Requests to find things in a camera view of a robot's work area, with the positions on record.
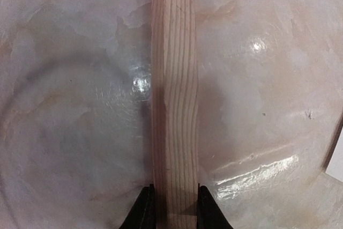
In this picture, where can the white mat board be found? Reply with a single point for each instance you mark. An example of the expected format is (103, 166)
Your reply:
(334, 168)

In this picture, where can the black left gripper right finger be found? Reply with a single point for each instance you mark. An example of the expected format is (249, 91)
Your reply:
(209, 215)

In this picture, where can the pink wooden picture frame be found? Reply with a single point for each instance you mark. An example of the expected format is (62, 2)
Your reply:
(174, 88)

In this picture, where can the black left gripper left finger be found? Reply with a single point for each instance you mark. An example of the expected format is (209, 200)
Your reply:
(142, 213)

